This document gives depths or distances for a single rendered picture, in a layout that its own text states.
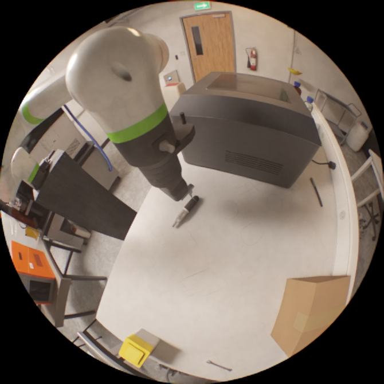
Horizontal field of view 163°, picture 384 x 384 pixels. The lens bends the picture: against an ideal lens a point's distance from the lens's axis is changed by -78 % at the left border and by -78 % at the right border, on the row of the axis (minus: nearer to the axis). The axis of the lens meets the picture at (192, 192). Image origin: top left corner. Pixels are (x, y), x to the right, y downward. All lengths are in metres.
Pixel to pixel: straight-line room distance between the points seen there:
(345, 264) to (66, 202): 1.33
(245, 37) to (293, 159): 3.04
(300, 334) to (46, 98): 0.79
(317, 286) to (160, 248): 0.48
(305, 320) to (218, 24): 3.64
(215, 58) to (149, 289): 3.58
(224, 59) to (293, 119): 3.07
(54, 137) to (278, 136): 1.72
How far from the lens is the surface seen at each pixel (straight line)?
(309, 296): 0.41
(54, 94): 0.38
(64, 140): 1.69
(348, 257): 0.61
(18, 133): 0.51
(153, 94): 0.16
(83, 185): 0.93
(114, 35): 0.15
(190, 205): 0.46
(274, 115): 0.39
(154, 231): 0.50
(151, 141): 0.17
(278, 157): 0.44
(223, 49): 3.38
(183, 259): 0.46
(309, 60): 3.48
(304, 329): 0.42
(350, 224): 0.64
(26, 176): 0.91
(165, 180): 0.24
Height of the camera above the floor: 1.34
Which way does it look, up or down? 60 degrees down
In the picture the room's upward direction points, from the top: 19 degrees counter-clockwise
